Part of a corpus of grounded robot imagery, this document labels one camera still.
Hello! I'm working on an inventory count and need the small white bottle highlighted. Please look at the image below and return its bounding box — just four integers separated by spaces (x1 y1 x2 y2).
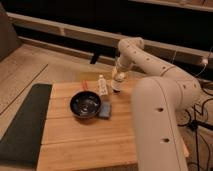
98 75 108 96

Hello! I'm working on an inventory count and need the black ceramic bowl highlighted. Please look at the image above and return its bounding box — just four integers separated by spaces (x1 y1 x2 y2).
70 91 102 119

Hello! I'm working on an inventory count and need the black mat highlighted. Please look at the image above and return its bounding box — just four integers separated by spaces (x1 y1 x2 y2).
0 84 52 166

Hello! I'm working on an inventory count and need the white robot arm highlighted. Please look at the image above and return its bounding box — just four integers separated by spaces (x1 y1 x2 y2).
111 37 201 171

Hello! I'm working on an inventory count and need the white ceramic cup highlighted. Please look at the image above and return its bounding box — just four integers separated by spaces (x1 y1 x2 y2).
111 79 122 91

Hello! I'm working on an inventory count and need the red pen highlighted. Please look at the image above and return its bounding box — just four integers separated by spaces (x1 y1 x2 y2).
82 80 88 91

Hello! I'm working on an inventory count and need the wooden shelf rail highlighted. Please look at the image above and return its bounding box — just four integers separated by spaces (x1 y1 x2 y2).
7 12 213 68

